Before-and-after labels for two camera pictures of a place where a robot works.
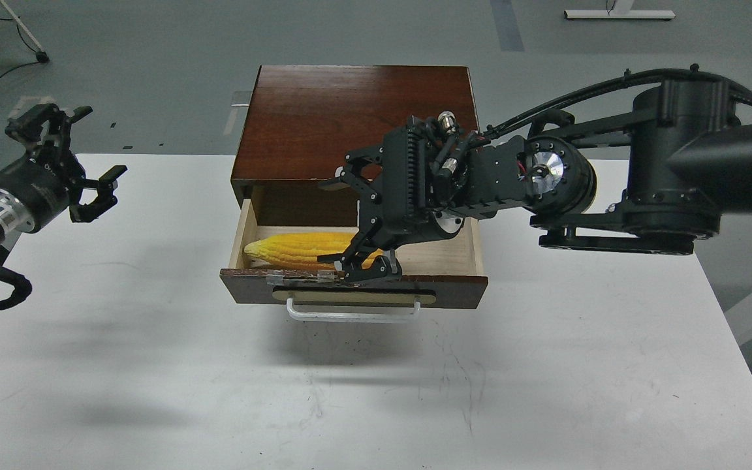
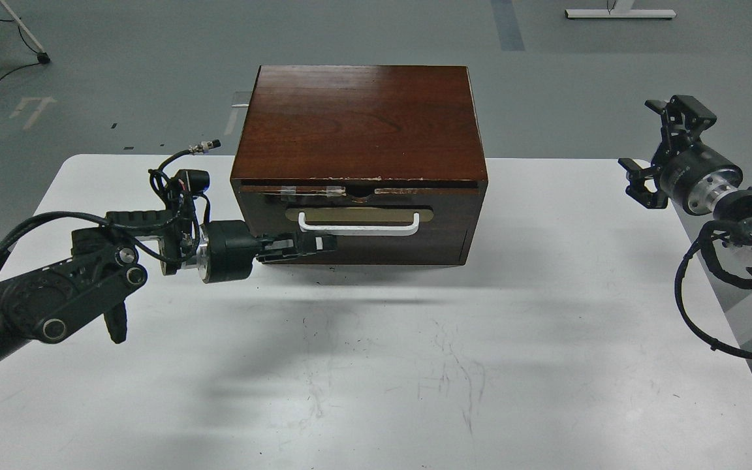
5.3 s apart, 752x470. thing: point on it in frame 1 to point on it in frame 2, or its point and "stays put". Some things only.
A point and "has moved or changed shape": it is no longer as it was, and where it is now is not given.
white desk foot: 619,9 stays put
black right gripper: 408,213 to 692,175
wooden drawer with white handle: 448,274 has moved or changed shape
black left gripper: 45,179 to 228,249
